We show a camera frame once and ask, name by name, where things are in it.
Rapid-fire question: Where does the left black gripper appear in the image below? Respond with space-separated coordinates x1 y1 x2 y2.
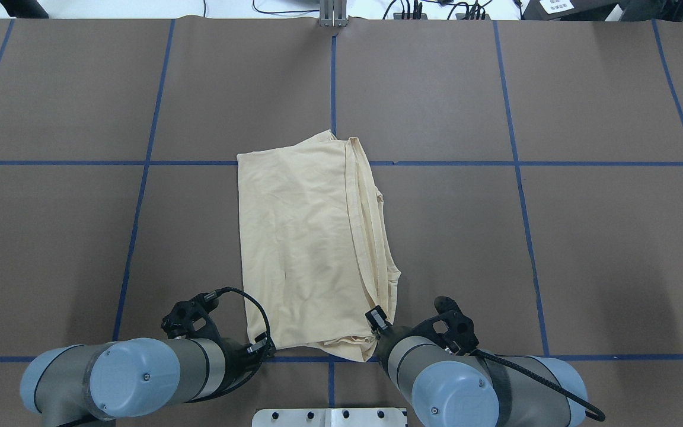
161 292 276 359

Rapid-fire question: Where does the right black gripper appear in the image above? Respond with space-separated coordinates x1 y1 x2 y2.
365 297 480 356

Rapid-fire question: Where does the cream long-sleeve printed shirt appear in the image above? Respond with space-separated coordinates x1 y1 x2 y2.
237 130 401 362

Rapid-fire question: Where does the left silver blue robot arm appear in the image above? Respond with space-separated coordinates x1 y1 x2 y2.
19 287 276 426

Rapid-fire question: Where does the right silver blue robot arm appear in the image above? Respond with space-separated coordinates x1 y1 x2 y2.
365 295 605 426

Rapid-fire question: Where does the black box with label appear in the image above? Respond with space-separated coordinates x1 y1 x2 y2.
521 1 618 21

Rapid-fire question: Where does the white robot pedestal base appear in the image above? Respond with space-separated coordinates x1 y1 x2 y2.
251 407 408 426

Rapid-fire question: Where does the aluminium frame post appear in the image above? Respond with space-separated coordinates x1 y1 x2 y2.
319 0 349 28

